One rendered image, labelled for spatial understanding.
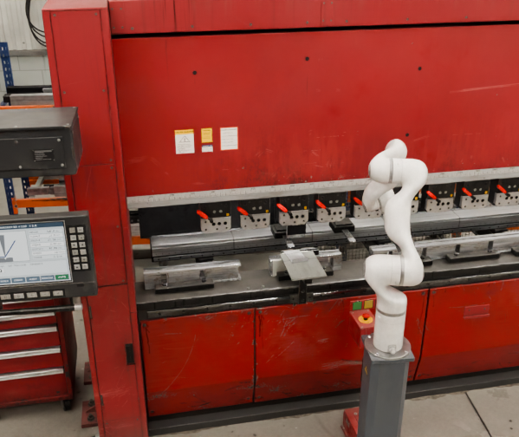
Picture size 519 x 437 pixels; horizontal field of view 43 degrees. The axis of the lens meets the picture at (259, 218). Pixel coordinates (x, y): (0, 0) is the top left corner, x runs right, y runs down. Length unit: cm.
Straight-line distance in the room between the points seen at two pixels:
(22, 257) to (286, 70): 142
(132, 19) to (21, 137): 77
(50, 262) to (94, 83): 74
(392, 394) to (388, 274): 57
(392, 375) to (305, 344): 93
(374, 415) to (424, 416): 114
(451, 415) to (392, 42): 215
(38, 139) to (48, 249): 44
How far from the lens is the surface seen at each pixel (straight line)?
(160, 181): 319
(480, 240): 389
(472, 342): 409
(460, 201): 371
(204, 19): 299
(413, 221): 397
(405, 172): 262
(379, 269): 259
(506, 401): 432
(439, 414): 412
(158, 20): 297
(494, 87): 355
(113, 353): 339
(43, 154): 253
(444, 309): 386
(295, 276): 329
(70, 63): 281
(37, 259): 269
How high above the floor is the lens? 266
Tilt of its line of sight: 25 degrees down
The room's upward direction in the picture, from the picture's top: straight up
